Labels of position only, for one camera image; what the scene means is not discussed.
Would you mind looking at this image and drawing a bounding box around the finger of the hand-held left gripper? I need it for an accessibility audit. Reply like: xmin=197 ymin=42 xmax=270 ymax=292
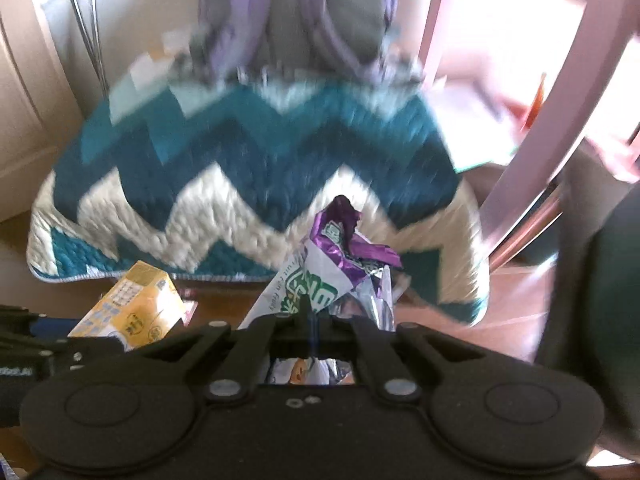
xmin=0 ymin=305 xmax=126 ymax=363

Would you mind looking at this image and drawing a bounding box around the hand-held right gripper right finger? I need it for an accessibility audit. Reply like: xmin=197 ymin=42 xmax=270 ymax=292
xmin=312 ymin=312 xmax=501 ymax=404

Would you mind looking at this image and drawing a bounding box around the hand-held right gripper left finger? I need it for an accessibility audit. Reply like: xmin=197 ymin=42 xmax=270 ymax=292
xmin=125 ymin=307 xmax=313 ymax=402

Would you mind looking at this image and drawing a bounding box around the purple white snack wrapper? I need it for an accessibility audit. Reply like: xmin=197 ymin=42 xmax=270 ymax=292
xmin=237 ymin=195 xmax=403 ymax=386

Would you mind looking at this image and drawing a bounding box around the yellow drink carton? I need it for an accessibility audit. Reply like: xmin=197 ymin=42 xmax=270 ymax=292
xmin=67 ymin=260 xmax=187 ymax=352

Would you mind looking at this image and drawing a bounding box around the teal white zigzag quilt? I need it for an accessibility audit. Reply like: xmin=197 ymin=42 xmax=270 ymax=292
xmin=27 ymin=72 xmax=491 ymax=328

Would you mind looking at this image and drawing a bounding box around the beige wooden door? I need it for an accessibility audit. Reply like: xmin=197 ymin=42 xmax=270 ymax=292
xmin=0 ymin=0 xmax=86 ymax=221

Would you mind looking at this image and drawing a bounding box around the pale pink folder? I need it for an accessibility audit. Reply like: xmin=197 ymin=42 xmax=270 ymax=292
xmin=430 ymin=77 xmax=531 ymax=173

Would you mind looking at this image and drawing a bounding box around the purple grey backpack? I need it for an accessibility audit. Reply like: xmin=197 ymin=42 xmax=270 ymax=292
xmin=192 ymin=0 xmax=423 ymax=86

